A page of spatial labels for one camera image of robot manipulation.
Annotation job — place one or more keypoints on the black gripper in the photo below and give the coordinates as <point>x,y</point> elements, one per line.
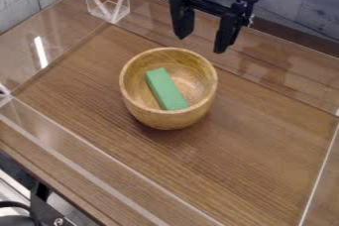
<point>231,22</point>

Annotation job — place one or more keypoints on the green rectangular stick block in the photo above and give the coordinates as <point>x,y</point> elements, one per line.
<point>164,90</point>

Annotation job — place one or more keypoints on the clear acrylic corner bracket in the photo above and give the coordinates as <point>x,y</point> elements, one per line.
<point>110,11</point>

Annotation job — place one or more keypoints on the clear acrylic tray wall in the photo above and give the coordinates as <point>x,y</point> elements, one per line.
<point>112,192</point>

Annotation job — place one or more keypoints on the black table frame leg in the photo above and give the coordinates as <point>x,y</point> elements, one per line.
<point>42,213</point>

